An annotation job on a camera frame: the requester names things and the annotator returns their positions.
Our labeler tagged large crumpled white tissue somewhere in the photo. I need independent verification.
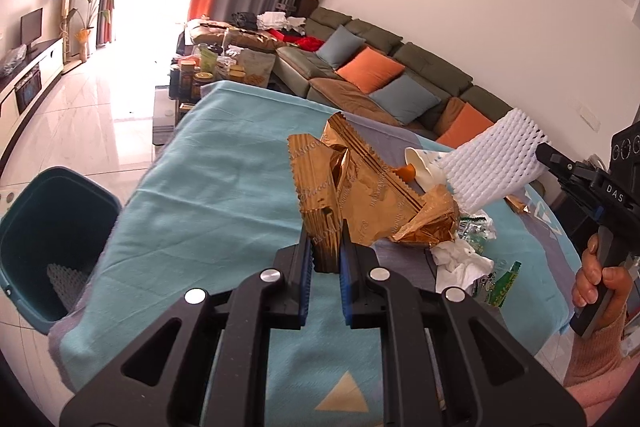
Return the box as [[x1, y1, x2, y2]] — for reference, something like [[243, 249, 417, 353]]
[[431, 239, 495, 294]]

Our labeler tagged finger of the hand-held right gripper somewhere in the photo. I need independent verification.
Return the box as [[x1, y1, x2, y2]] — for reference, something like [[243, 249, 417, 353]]
[[535, 141, 597, 198]]

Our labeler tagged green snack bag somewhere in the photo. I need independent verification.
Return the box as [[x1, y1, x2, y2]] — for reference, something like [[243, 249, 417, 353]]
[[199, 44, 221, 72]]

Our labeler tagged small gold foil scrap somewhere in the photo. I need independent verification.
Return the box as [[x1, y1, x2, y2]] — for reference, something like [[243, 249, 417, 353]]
[[504, 194, 532, 214]]

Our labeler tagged white tv cabinet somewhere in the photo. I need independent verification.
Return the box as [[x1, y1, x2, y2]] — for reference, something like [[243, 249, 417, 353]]
[[0, 38, 66, 152]]

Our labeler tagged green zigzag edged wrapper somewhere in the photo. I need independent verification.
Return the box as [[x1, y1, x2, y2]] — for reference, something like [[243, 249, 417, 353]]
[[472, 261, 523, 308]]

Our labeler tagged large gold foil wrapper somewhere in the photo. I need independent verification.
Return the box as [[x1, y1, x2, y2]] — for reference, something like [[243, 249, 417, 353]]
[[287, 112, 426, 275]]

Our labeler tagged brown jar with gold lid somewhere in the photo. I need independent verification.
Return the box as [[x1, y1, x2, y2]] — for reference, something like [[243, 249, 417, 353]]
[[192, 72, 216, 100], [180, 61, 197, 100]]

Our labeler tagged crumpled gold foil wrapper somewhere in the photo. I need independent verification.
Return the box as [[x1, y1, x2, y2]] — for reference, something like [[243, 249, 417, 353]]
[[391, 184, 462, 249]]

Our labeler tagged beige patterned bag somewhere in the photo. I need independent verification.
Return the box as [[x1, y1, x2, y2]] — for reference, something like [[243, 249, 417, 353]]
[[235, 49, 277, 88]]

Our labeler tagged black monitor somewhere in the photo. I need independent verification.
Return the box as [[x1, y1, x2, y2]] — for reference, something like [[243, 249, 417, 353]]
[[20, 7, 45, 48]]

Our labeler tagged person's right hand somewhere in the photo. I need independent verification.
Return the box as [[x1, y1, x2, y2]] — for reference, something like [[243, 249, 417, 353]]
[[571, 234, 632, 323]]

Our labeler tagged red cloth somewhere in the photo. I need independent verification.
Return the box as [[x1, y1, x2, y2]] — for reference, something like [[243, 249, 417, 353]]
[[267, 28, 323, 52]]

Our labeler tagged clear plastic bag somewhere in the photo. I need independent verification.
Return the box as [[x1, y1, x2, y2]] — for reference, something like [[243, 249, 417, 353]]
[[0, 46, 28, 75]]

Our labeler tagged tall potted plant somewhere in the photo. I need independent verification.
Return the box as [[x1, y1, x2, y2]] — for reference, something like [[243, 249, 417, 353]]
[[67, 0, 118, 58]]

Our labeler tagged white foam fruit net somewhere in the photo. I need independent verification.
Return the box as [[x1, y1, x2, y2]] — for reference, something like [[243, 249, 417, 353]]
[[46, 263, 91, 313], [437, 108, 551, 212]]

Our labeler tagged white wall switch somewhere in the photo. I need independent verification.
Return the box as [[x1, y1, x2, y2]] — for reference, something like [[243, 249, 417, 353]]
[[575, 104, 601, 128]]

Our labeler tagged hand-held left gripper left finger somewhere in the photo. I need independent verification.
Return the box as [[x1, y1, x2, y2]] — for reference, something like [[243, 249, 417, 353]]
[[59, 226, 317, 427]]

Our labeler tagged orange cushion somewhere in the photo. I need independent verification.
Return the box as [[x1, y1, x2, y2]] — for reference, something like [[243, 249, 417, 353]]
[[436, 103, 493, 150], [336, 47, 406, 94]]

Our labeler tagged person's right forearm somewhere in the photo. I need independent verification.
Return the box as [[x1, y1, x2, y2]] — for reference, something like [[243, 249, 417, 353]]
[[564, 307, 638, 408]]

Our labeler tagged blue-grey cushion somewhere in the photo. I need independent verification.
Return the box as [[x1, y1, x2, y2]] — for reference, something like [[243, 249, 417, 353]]
[[317, 26, 366, 70], [369, 74, 441, 125]]

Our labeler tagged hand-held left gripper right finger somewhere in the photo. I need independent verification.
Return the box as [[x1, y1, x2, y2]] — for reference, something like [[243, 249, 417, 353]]
[[339, 219, 587, 427]]

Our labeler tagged white paper cup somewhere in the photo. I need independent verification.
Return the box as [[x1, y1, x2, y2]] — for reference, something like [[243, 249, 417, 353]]
[[404, 147, 456, 194]]

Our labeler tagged olive green sofa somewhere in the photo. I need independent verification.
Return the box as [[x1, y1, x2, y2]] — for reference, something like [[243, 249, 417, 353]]
[[177, 7, 516, 152]]

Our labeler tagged white clothes pile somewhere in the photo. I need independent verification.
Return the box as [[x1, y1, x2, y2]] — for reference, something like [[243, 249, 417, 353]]
[[257, 11, 306, 32]]

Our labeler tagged teal plastic bin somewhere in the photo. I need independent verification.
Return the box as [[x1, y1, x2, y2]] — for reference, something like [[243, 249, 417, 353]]
[[0, 166, 122, 335]]

